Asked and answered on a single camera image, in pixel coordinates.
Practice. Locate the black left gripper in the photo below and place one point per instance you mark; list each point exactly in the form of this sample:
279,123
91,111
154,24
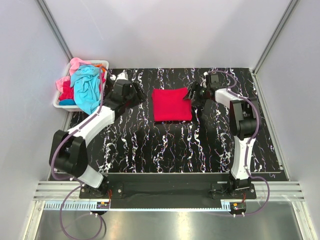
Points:
141,96

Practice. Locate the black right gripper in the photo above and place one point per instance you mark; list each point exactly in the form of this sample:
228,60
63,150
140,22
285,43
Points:
195,87

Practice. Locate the red t-shirt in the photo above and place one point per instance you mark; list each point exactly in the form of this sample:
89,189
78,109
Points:
170,105

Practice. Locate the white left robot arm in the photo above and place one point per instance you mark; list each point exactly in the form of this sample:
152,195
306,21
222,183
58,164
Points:
69,148

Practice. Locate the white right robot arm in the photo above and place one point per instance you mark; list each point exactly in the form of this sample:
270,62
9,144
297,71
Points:
244,124

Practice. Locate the orange t-shirt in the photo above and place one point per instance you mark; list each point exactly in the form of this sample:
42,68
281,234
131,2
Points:
100,66

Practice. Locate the light blue t-shirt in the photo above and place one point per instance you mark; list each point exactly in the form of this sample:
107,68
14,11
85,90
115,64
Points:
90,70

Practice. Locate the white plastic laundry basket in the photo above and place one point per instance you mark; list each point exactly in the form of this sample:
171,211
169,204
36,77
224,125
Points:
65,100

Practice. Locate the magenta t-shirt in basket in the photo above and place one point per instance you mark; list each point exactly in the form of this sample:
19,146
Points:
81,90

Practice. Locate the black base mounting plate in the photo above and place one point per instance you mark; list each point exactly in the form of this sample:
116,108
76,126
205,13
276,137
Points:
170,191

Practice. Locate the left electronics board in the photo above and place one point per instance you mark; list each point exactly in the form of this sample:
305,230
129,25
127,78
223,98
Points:
103,205

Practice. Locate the electronics board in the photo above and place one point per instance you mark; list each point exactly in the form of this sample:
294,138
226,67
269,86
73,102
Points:
103,205
238,205

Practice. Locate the right electronics board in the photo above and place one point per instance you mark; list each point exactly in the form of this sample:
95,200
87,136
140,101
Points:
238,205

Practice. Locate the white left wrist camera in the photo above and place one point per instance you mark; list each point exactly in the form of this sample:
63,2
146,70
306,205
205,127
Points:
122,78

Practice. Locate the white slotted cable duct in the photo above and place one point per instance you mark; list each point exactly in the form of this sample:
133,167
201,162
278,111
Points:
92,206

